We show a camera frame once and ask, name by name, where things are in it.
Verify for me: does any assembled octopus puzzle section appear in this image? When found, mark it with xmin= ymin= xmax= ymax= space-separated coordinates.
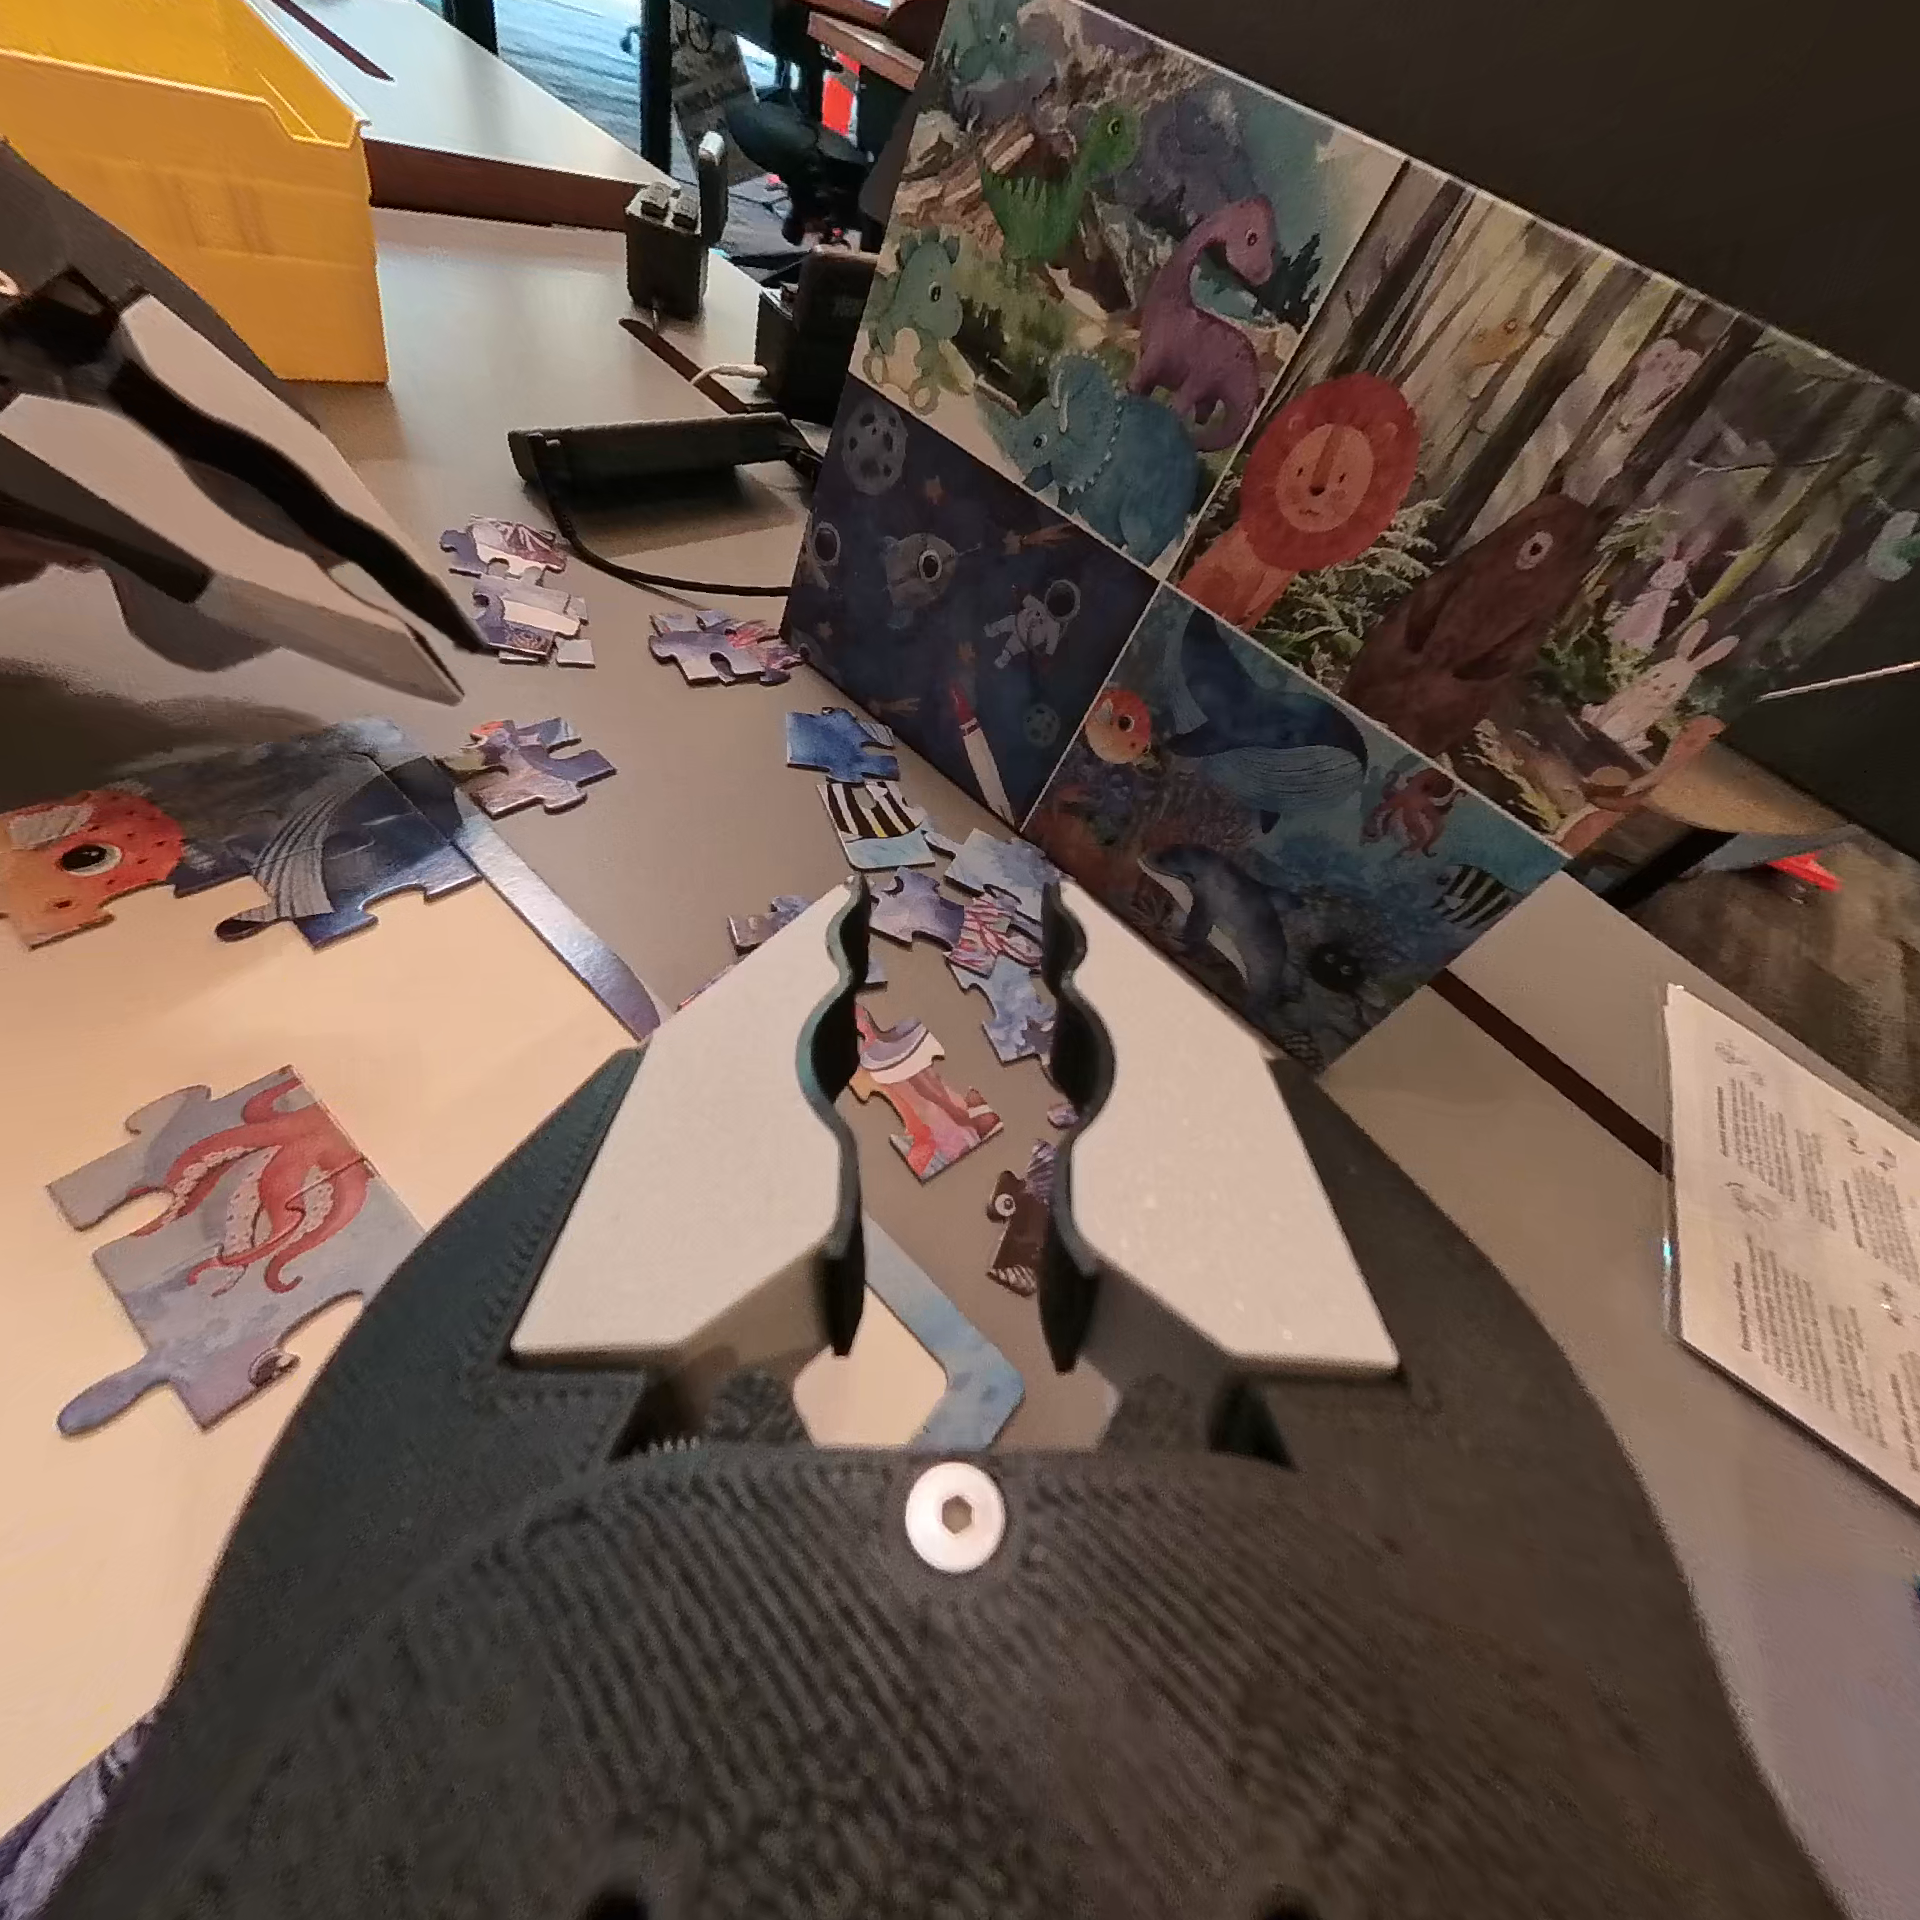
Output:
xmin=47 ymin=1067 xmax=433 ymax=1437

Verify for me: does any metal rod with white tip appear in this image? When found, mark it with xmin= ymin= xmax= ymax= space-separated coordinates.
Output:
xmin=1756 ymin=656 xmax=1920 ymax=707

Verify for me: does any white puzzle frame tray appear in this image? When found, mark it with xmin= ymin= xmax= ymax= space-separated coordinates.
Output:
xmin=0 ymin=703 xmax=1030 ymax=1920

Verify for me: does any assembled sea urchin puzzle section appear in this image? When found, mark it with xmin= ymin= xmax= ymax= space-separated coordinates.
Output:
xmin=0 ymin=1709 xmax=161 ymax=1920

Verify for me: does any blue wave corner puzzle piece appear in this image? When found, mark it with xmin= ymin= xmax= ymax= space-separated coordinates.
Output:
xmin=164 ymin=719 xmax=400 ymax=903

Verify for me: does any wooden seat chair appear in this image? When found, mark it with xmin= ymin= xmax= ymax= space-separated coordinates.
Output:
xmin=1569 ymin=736 xmax=1870 ymax=909

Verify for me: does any orange pufferfish puzzle piece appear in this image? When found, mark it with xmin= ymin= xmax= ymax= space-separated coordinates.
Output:
xmin=0 ymin=785 xmax=194 ymax=950

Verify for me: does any illustrated puzzle box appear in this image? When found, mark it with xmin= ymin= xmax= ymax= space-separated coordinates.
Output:
xmin=779 ymin=0 xmax=1920 ymax=1073

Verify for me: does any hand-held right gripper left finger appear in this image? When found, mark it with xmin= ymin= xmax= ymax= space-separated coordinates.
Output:
xmin=508 ymin=878 xmax=880 ymax=1368

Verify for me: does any white cable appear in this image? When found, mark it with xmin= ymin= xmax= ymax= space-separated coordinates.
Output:
xmin=660 ymin=317 xmax=771 ymax=413

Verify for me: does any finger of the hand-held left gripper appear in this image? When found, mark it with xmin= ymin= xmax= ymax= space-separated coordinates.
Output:
xmin=0 ymin=398 xmax=467 ymax=711
xmin=89 ymin=288 xmax=491 ymax=654

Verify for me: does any black desk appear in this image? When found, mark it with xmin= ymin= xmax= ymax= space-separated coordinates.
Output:
xmin=1073 ymin=0 xmax=1920 ymax=395

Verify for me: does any striped whale tail puzzle piece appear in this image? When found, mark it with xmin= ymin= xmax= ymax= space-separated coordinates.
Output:
xmin=224 ymin=757 xmax=484 ymax=950

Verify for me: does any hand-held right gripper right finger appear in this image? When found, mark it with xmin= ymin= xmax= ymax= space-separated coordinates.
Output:
xmin=1036 ymin=883 xmax=1409 ymax=1384

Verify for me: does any black braided cable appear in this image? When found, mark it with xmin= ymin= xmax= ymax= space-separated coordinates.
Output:
xmin=551 ymin=478 xmax=794 ymax=605

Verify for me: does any black battery charger dock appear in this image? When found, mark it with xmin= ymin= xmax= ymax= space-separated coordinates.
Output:
xmin=622 ymin=132 xmax=731 ymax=325

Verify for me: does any black and white printed tag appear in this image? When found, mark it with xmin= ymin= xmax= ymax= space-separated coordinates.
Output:
xmin=664 ymin=11 xmax=754 ymax=153

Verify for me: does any pile of loose puzzle pieces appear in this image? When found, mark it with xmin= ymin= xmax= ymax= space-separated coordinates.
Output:
xmin=440 ymin=513 xmax=1089 ymax=1297

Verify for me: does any pink striped puzzle piece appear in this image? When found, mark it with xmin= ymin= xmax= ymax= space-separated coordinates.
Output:
xmin=843 ymin=1001 xmax=1008 ymax=1182

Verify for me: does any yellow plastic bin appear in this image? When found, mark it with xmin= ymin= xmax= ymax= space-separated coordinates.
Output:
xmin=0 ymin=0 xmax=393 ymax=387

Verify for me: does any printed instruction sheet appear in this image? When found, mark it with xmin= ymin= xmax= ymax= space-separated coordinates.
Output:
xmin=1663 ymin=983 xmax=1920 ymax=1478

